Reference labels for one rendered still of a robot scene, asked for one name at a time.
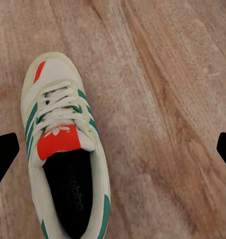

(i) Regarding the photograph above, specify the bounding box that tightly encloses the gym shoe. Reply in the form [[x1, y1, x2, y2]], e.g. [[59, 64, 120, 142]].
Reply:
[[21, 51, 111, 239]]

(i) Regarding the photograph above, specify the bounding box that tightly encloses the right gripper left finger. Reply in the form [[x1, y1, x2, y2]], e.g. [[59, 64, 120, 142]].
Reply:
[[0, 133, 19, 182]]

